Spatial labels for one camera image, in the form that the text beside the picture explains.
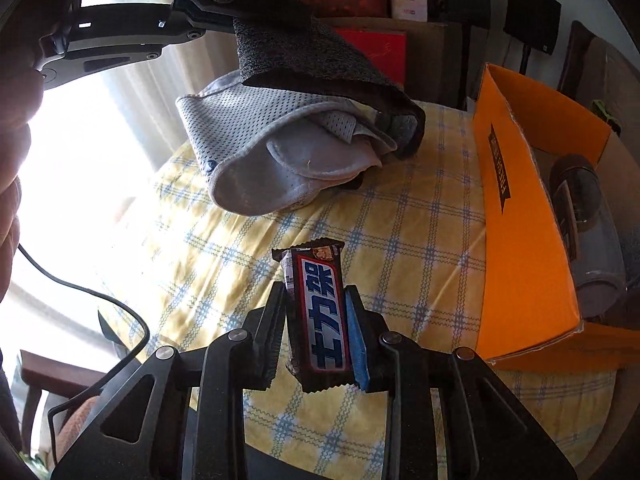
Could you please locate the chocolate bar wrapper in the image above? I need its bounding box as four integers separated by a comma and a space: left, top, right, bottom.
272, 237, 354, 393

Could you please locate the dark grey knit garment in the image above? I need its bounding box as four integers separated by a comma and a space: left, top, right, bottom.
233, 18, 425, 158

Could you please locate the light grey mesh garment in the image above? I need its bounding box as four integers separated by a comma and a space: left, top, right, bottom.
176, 70, 397, 216

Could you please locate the brown labelled plastic jar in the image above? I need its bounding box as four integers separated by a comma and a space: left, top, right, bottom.
548, 154, 626, 322

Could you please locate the person's left hand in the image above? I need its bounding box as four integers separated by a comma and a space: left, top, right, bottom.
0, 46, 43, 298

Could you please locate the white curtain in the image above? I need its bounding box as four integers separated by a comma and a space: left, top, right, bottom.
109, 29, 241, 172

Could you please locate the orange cardboard box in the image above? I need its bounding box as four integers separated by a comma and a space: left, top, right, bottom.
473, 64, 639, 373

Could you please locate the yellow plaid tablecloth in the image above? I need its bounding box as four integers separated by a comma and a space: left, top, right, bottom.
103, 103, 616, 479

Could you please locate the red Ferrero gift bag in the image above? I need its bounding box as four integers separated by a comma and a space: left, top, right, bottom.
334, 27, 407, 88

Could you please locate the brown cardboard carton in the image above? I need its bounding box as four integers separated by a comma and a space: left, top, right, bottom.
323, 18, 459, 106

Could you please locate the right black speaker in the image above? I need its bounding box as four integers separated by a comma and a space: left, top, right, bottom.
503, 0, 562, 75

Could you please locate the black cable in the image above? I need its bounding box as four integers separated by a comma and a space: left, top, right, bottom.
16, 242, 151, 461

